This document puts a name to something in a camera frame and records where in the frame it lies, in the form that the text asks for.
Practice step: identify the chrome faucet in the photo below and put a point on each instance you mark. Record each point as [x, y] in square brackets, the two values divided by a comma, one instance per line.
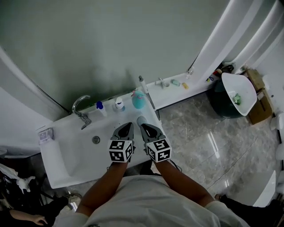
[77, 106]

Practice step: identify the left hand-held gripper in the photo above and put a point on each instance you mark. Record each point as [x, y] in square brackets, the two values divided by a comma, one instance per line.
[116, 150]

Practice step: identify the large wall mirror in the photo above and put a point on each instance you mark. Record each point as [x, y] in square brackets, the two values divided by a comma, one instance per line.
[111, 44]

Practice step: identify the dark green white tub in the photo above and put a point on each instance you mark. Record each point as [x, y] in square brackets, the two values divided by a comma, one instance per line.
[239, 88]

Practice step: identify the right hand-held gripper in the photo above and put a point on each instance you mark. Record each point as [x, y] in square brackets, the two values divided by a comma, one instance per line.
[159, 150]

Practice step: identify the person's white shirt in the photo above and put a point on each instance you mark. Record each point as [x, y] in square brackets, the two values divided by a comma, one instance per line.
[146, 204]

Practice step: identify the white vanity sink cabinet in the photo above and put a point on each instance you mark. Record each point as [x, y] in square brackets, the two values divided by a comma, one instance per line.
[73, 159]

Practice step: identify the clear plastic box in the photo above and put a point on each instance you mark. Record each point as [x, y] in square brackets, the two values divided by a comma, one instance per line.
[45, 136]

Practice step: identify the white crumpled cloth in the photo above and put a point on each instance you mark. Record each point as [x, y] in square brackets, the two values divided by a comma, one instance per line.
[24, 182]

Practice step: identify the person's left forearm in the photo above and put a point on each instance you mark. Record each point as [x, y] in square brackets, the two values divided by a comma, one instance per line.
[106, 186]

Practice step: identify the green item in tub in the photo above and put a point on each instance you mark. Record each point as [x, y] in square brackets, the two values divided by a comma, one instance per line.
[237, 98]

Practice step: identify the small yellow object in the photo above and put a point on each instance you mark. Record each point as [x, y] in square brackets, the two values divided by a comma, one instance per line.
[185, 85]

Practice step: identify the person's right forearm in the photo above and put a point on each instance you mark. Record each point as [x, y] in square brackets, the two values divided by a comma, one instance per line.
[177, 181]

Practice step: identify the white pump dispenser bottle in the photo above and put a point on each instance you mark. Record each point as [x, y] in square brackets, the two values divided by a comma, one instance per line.
[119, 104]

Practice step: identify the white floor-standing container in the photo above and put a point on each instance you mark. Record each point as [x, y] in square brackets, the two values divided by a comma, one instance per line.
[277, 123]

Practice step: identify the small clear bottle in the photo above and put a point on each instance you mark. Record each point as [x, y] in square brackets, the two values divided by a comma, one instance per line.
[190, 72]

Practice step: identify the small white tap fitting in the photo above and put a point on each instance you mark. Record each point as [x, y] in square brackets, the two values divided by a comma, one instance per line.
[161, 82]

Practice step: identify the teal spray bottle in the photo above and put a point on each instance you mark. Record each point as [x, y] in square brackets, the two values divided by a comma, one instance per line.
[138, 102]

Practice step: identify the white bottle blue cap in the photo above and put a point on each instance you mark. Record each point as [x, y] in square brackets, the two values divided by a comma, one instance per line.
[101, 109]

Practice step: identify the cardboard box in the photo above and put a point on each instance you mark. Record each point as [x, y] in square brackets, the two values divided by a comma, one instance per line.
[259, 110]

